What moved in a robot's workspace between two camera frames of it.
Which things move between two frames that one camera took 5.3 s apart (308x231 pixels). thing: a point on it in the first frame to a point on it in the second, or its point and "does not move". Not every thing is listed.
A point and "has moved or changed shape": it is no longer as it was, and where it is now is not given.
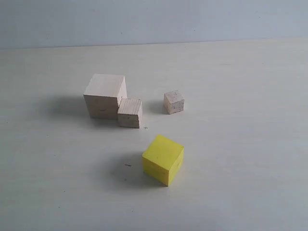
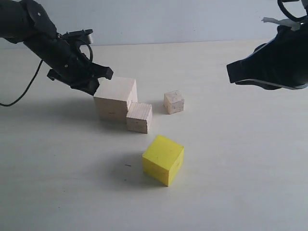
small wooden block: x=173 y=101 does not move
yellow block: x=163 y=159 does not move
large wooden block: x=104 y=94 has moved or changed shape
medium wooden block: x=130 y=113 to x=139 y=117
